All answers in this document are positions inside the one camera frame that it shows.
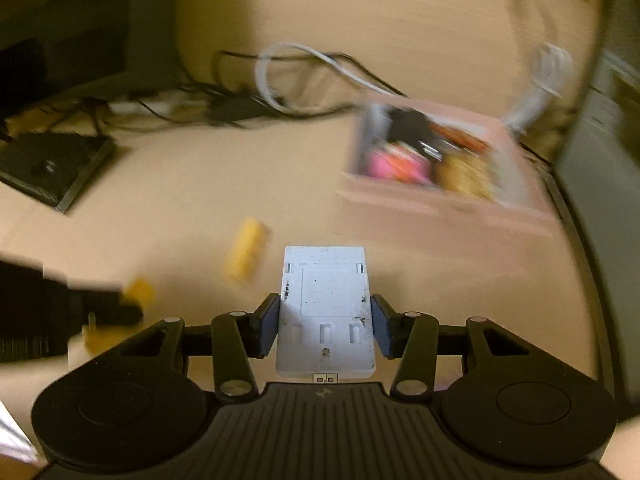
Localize magenta plastic strainer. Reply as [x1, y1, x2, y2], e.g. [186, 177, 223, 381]
[367, 142, 434, 186]

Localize white power strip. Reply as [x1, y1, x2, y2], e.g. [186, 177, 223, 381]
[107, 91, 212, 117]

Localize pink cardboard box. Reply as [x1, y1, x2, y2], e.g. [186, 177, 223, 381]
[337, 102, 561, 236]

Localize large bread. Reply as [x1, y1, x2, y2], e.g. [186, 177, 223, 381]
[434, 152, 495, 197]

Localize small bread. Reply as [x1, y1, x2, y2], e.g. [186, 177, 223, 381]
[430, 124, 487, 155]

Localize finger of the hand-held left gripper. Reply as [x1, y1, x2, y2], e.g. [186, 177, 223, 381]
[70, 284, 146, 332]

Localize black monitor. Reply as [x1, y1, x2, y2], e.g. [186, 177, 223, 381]
[0, 0, 177, 111]

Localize white plastic module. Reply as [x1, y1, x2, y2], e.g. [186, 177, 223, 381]
[275, 246, 377, 385]

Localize computer tower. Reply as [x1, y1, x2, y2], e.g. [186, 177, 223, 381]
[555, 47, 640, 201]

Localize yellow toy block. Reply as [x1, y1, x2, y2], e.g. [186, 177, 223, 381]
[222, 217, 271, 281]
[84, 279, 157, 356]

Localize black power adapter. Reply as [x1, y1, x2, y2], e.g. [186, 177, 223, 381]
[207, 97, 267, 124]

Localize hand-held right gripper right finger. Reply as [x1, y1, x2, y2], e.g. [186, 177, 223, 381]
[371, 294, 526, 401]

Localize black plush toy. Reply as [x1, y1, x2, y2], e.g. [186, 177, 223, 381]
[394, 110, 437, 147]

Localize black cables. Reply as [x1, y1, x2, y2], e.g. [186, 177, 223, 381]
[75, 50, 362, 127]

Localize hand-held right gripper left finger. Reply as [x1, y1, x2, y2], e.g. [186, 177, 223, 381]
[122, 292, 281, 404]

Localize grey cable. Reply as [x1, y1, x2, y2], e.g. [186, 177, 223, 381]
[255, 42, 407, 112]

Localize black keyboard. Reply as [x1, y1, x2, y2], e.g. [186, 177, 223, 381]
[0, 132, 117, 213]

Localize white coiled cable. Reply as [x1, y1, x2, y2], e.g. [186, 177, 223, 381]
[502, 0, 574, 132]

